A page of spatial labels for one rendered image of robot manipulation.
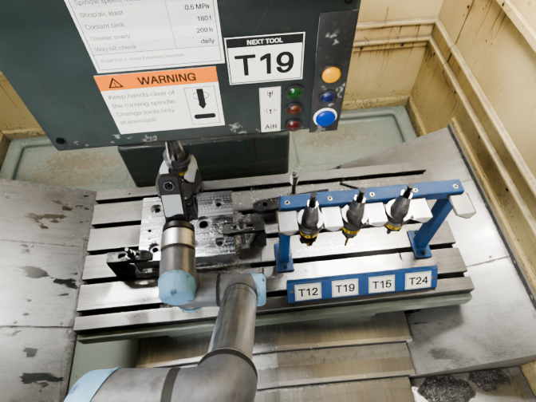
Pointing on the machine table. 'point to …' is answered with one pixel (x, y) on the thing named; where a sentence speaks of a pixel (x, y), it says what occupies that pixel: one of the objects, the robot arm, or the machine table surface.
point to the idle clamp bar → (273, 205)
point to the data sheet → (148, 33)
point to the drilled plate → (210, 254)
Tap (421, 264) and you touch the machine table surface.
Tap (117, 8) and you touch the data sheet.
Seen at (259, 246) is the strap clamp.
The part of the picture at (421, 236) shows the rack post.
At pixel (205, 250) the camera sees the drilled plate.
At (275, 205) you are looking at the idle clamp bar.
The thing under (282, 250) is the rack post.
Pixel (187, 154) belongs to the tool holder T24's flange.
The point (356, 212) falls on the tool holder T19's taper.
